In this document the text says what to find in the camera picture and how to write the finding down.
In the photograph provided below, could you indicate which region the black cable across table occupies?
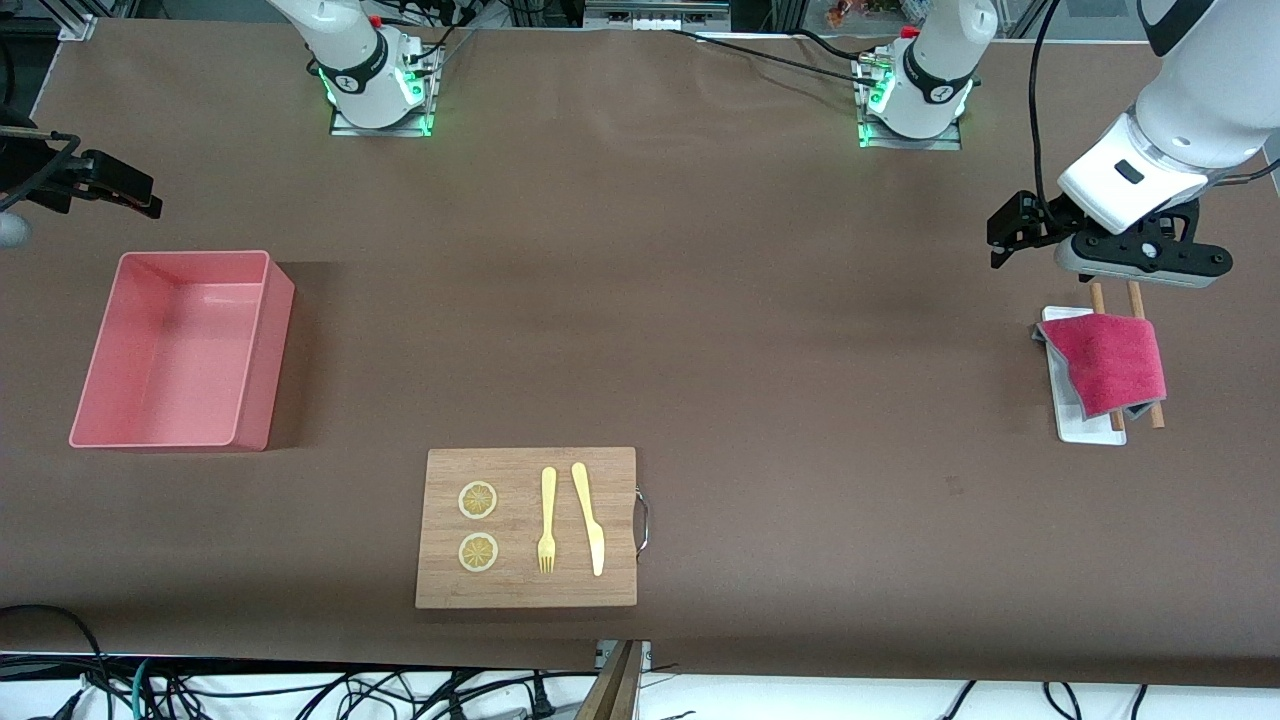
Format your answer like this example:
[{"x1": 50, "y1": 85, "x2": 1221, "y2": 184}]
[{"x1": 668, "y1": 28, "x2": 881, "y2": 79}]

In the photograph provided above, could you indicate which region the yellow plastic knife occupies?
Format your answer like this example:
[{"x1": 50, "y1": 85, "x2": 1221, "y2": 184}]
[{"x1": 571, "y1": 462, "x2": 606, "y2": 578}]

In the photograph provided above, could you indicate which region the pink plastic bin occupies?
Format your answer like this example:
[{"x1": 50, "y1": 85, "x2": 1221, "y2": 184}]
[{"x1": 68, "y1": 250, "x2": 297, "y2": 453}]

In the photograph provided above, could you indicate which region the grey metal box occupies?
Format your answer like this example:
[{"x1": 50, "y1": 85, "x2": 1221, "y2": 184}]
[{"x1": 583, "y1": 0, "x2": 731, "y2": 31}]

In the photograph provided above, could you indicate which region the wooden cutting board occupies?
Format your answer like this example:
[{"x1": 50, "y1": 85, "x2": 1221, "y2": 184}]
[{"x1": 415, "y1": 447, "x2": 639, "y2": 610}]

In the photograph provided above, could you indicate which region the large table cover sheet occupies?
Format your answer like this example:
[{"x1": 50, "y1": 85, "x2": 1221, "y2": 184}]
[{"x1": 0, "y1": 18, "x2": 1280, "y2": 689}]

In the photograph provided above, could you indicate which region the yellow plastic fork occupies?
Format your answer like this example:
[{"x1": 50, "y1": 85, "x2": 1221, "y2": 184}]
[{"x1": 537, "y1": 467, "x2": 558, "y2": 575}]

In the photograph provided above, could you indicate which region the pink cloth with grey backing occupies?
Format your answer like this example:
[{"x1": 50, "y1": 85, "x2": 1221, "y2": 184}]
[{"x1": 1033, "y1": 312, "x2": 1168, "y2": 421}]

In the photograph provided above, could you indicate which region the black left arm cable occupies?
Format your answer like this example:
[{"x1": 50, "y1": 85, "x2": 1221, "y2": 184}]
[{"x1": 1028, "y1": 0, "x2": 1066, "y2": 216}]

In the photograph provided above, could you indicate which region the white rectangular rack tray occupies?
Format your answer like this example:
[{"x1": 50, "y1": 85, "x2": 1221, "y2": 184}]
[{"x1": 1041, "y1": 305, "x2": 1128, "y2": 446}]

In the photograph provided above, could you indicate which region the brown wooden strut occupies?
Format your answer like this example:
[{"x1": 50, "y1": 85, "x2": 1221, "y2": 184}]
[{"x1": 575, "y1": 640, "x2": 641, "y2": 720}]

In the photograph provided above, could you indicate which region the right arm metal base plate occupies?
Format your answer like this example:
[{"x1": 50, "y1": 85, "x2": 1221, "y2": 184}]
[{"x1": 328, "y1": 40, "x2": 437, "y2": 138}]

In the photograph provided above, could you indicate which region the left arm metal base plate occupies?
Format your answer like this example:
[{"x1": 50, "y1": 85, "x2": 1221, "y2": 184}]
[{"x1": 856, "y1": 55, "x2": 963, "y2": 151}]

